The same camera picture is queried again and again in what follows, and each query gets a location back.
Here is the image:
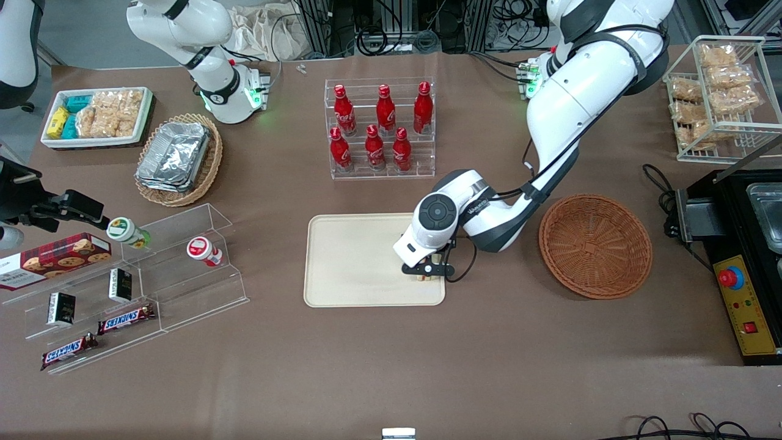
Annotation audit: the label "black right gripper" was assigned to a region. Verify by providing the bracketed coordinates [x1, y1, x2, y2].
[0, 156, 111, 232]

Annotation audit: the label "beige rectangular serving tray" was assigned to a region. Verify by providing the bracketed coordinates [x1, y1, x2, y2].
[304, 212, 446, 307]

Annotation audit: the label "oval light wicker basket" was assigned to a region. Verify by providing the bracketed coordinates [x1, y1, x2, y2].
[134, 113, 224, 207]

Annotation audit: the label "round brown wicker basket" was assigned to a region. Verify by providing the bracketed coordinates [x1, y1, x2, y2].
[539, 194, 653, 300]

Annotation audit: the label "green lid drink bottle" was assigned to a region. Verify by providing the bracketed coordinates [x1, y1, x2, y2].
[106, 217, 151, 249]

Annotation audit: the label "red plaid cookie box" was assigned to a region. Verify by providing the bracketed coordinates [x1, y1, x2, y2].
[0, 233, 113, 292]

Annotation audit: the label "white rectangular snack bin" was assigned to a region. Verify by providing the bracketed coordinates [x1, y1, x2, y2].
[41, 87, 153, 149]

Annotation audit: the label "small black white box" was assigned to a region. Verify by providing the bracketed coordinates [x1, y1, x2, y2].
[109, 268, 133, 304]
[47, 292, 77, 325]

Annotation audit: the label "clear rice cracker bag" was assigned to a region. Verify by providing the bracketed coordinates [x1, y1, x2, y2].
[119, 89, 145, 138]
[76, 106, 98, 139]
[92, 91, 124, 138]

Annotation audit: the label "yellow snack packet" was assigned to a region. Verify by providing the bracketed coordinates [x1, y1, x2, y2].
[47, 106, 70, 139]

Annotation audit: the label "stacked aluminium foil containers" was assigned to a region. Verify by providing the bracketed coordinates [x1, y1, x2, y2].
[135, 122, 212, 194]

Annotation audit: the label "clear acrylic bottle rack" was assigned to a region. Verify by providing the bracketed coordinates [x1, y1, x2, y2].
[324, 78, 436, 180]

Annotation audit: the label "red cola bottle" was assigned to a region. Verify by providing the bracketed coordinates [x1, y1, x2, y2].
[334, 84, 358, 137]
[330, 127, 353, 172]
[414, 81, 434, 135]
[392, 127, 413, 174]
[365, 125, 387, 172]
[376, 84, 396, 137]

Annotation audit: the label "Snickers chocolate bar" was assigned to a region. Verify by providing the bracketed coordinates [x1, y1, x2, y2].
[40, 332, 99, 372]
[97, 304, 157, 336]

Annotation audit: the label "red lid drink bottle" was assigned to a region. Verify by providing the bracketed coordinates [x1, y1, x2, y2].
[186, 236, 224, 268]

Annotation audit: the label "clear acrylic stepped shelf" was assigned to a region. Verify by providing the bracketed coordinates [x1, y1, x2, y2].
[0, 203, 250, 375]

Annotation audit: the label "crumpled beige bag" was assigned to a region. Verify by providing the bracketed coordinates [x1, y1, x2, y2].
[227, 2, 307, 62]

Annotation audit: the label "clear cracker bag in rack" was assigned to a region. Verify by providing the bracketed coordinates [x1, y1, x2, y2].
[671, 100, 711, 126]
[706, 65, 753, 90]
[676, 122, 714, 150]
[670, 76, 704, 103]
[711, 85, 762, 117]
[699, 43, 738, 69]

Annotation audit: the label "black appliance with yellow panel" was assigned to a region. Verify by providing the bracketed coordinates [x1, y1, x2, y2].
[675, 168, 782, 367]

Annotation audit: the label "metal pan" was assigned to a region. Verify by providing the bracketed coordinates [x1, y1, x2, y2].
[746, 181, 782, 255]

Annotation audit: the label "black arm base cables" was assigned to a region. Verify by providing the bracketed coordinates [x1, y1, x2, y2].
[469, 51, 527, 84]

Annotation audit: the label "coiled black cable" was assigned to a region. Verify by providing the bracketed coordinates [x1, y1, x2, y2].
[357, 24, 442, 57]

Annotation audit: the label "black appliance power cable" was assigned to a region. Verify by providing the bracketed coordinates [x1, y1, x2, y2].
[641, 163, 715, 271]

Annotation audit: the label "black floor cables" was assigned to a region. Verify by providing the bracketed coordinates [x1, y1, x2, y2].
[611, 412, 782, 440]

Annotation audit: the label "white wire rack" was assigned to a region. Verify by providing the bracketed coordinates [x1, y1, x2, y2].
[664, 35, 782, 164]

